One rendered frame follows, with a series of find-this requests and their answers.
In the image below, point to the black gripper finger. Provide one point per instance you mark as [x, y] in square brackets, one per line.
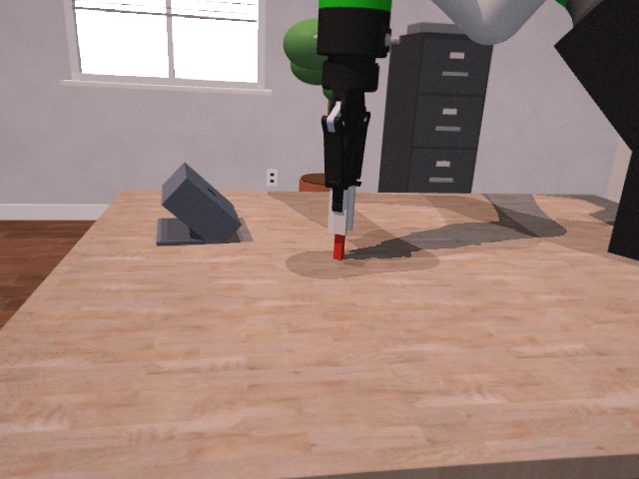
[357, 151]
[337, 155]

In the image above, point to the red rectangular bar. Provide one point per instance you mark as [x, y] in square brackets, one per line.
[338, 251]

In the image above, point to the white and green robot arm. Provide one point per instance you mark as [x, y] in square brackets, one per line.
[358, 30]

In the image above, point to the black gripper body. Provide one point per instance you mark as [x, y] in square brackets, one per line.
[344, 79]

